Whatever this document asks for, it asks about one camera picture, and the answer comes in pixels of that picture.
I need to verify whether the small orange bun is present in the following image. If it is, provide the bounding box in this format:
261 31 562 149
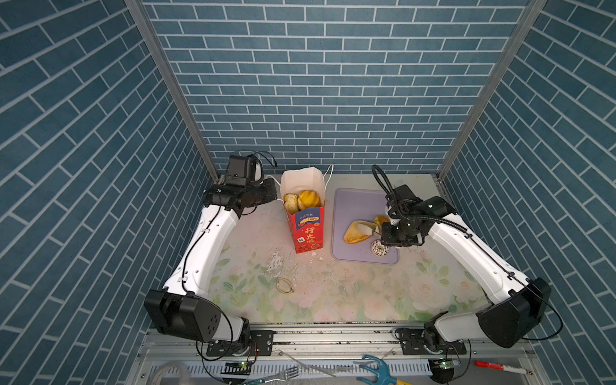
373 215 391 227

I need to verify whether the chocolate sprinkled donut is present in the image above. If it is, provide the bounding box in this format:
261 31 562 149
371 240 389 257

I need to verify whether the tan bread slice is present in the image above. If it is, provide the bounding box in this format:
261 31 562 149
343 220 380 244

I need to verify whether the small shell shaped bread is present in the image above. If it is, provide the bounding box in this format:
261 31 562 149
283 193 300 215

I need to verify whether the red paper gift bag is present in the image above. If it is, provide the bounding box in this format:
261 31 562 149
274 165 334 253

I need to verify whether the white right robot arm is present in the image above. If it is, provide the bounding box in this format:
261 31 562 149
380 185 552 351

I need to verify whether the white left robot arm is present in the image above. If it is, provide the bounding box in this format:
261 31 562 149
144 178 278 350

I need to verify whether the purple plastic tray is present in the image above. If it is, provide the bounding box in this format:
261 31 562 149
331 188 399 265

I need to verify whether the teal plastic clamp tool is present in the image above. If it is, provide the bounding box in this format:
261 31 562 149
356 355 409 385

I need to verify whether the red marker pen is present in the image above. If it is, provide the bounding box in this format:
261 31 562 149
474 360 532 375

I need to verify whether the metal fork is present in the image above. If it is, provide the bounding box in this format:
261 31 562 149
244 366 299 385

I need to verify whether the black flexible cable conduit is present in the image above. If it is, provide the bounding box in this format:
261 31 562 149
371 164 470 234

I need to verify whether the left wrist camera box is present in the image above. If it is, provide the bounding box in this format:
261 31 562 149
224 149 278 187

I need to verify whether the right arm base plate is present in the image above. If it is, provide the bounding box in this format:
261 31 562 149
394 327 467 355

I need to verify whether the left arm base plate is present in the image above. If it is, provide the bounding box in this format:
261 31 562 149
205 330 274 358

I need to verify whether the white corrugated hose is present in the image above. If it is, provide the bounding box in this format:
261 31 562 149
143 362 191 385

